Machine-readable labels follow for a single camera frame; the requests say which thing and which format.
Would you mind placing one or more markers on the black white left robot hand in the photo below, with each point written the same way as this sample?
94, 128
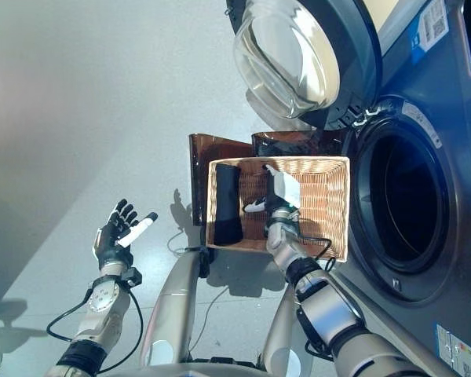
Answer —
112, 243

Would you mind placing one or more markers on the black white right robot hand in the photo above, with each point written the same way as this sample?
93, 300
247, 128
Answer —
286, 192

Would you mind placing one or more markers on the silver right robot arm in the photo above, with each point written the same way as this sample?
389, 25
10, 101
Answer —
329, 310

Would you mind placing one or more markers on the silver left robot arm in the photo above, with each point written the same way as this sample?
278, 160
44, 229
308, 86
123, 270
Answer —
102, 310

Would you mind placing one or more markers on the grey front-load washing machine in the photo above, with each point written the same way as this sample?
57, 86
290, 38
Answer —
463, 196

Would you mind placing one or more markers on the rectangular wicker laundry basket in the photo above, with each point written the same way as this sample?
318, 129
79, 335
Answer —
326, 204

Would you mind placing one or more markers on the long black rolled cloth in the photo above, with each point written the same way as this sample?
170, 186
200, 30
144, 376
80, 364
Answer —
227, 204

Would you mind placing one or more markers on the glossy brown wooden stool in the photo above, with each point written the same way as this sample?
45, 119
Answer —
204, 173

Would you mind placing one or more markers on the round glass washer door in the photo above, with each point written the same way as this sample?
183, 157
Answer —
290, 59

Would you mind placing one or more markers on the silver right robot leg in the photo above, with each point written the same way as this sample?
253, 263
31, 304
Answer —
282, 326

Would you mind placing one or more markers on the grey robot torso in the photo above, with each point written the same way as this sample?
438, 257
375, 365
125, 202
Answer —
188, 371

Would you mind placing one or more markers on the blue white QR sticker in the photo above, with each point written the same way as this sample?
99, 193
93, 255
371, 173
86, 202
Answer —
433, 23

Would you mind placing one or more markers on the colourful energy label sticker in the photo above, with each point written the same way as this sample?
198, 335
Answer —
457, 353

